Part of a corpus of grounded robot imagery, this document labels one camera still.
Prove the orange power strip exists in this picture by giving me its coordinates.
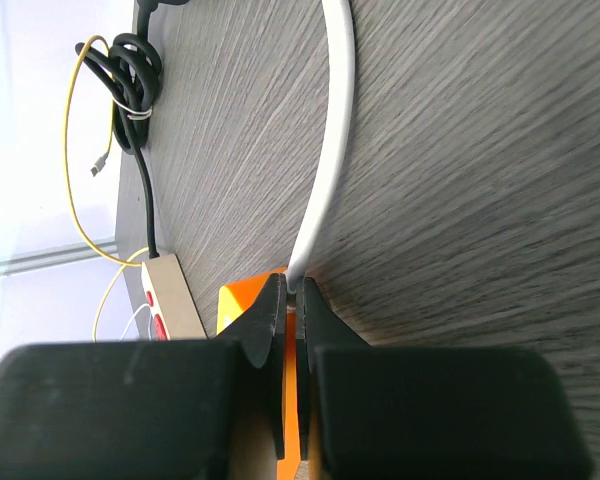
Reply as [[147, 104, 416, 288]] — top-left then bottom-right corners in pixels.
[[216, 269, 326, 479]]

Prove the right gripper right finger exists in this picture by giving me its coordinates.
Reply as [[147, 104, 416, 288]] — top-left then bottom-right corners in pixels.
[[296, 278, 593, 479]]

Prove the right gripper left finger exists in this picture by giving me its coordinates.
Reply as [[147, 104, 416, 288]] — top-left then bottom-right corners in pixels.
[[0, 272, 289, 480]]

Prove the beige red power strip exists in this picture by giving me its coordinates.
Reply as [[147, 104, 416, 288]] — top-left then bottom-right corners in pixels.
[[141, 254, 207, 340]]

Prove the white power cord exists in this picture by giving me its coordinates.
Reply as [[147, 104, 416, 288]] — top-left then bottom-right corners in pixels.
[[285, 0, 356, 296]]

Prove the left aluminium frame post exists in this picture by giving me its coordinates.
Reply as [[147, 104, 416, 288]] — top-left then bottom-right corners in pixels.
[[0, 244, 100, 277]]

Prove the black power cord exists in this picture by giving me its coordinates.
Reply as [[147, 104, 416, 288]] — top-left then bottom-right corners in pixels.
[[74, 0, 191, 261]]

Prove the orange usb cable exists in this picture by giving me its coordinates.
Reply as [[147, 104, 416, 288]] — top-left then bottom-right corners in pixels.
[[62, 34, 151, 344]]

